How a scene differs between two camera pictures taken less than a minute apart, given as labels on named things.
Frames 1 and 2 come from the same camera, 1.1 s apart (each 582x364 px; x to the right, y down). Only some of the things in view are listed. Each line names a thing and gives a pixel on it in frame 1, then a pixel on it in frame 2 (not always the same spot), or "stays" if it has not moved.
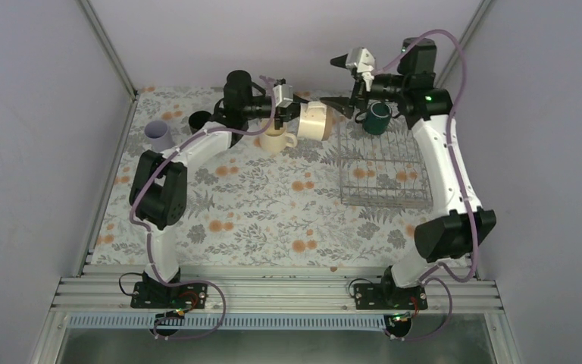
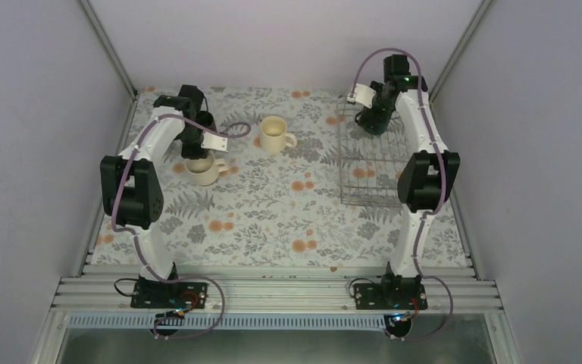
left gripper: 286,114 → 187,152
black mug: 196,119 stays
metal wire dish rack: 385,170 stays
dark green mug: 377,119 stays
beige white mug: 315,122 → 204,171
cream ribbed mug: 273,141 stays
